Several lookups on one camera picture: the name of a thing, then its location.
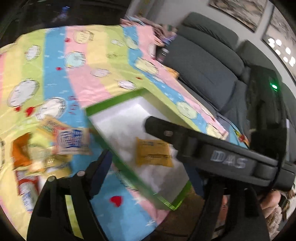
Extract yellow snack packet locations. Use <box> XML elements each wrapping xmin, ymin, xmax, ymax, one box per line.
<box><xmin>135</xmin><ymin>138</ymin><xmax>174</xmax><ymax>168</ymax></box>

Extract white blue snack packet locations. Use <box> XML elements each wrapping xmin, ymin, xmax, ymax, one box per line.
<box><xmin>54</xmin><ymin>128</ymin><xmax>91</xmax><ymax>155</ymax></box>

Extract dark grey sofa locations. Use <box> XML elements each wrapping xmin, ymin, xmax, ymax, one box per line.
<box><xmin>164</xmin><ymin>12</ymin><xmax>295</xmax><ymax>162</ymax></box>

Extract colourful cartoon striped cloth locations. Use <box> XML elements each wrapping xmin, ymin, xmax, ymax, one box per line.
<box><xmin>0</xmin><ymin>24</ymin><xmax>249</xmax><ymax>241</ymax></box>

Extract pale green snack packet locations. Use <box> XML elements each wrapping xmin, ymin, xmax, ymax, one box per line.
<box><xmin>25</xmin><ymin>141</ymin><xmax>72</xmax><ymax>178</ymax></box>

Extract framed wall picture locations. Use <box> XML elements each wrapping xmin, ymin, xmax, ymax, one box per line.
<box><xmin>209</xmin><ymin>0</ymin><xmax>267</xmax><ymax>32</ymax></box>
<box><xmin>262</xmin><ymin>6</ymin><xmax>295</xmax><ymax>80</ymax></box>

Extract orange snack packet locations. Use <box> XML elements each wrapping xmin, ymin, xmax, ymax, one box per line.
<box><xmin>11</xmin><ymin>133</ymin><xmax>32</xmax><ymax>169</ymax></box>

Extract black camera box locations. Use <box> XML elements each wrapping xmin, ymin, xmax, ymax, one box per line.
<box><xmin>246</xmin><ymin>65</ymin><xmax>287</xmax><ymax>161</ymax></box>

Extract yellow-green cracker packet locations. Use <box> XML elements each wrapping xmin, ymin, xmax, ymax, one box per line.
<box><xmin>37</xmin><ymin>115</ymin><xmax>69</xmax><ymax>140</ymax></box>

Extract green white cardboard box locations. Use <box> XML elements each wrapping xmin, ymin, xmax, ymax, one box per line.
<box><xmin>85</xmin><ymin>89</ymin><xmax>191</xmax><ymax>210</ymax></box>

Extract red white snack packet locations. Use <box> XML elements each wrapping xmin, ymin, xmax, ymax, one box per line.
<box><xmin>15</xmin><ymin>171</ymin><xmax>39</xmax><ymax>213</ymax></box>

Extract dark plastic bottle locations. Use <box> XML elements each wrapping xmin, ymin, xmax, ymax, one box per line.
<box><xmin>156</xmin><ymin>48</ymin><xmax>169</xmax><ymax>63</ymax></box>

